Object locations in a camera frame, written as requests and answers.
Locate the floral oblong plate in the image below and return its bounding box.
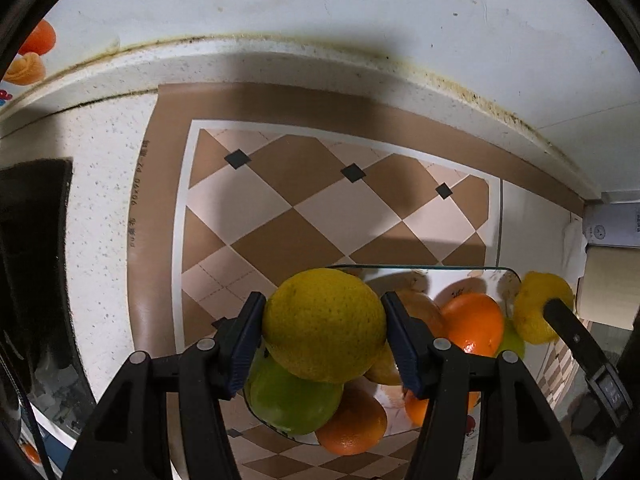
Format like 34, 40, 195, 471
245, 265, 523, 448

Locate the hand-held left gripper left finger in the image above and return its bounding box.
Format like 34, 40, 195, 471
62, 291, 268, 480

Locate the green apple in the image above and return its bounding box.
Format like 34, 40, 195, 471
495, 317, 527, 359
243, 340, 344, 436

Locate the cream utensil holder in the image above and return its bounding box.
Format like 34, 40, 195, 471
575, 246, 640, 331

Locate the colourful wall sticker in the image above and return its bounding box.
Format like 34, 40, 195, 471
0, 19, 58, 111

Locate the checkered brown table mat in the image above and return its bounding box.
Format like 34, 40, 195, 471
127, 82, 601, 480

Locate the yellow lemon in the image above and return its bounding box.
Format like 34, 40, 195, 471
514, 271, 575, 345
261, 268, 387, 383

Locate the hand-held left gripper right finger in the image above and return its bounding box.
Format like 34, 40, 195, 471
381, 291, 583, 480

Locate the crumpled white tissue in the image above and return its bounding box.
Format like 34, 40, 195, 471
562, 212, 591, 271

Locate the black glass gas stove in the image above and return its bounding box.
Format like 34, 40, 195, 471
0, 159, 96, 431

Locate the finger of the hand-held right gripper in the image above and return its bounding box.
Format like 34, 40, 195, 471
543, 297, 610, 378

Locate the grey gas canister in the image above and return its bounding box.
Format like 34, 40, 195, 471
582, 203, 640, 248

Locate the dark reddish-brown tomato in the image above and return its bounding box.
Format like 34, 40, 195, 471
404, 387, 481, 427
364, 290, 446, 386

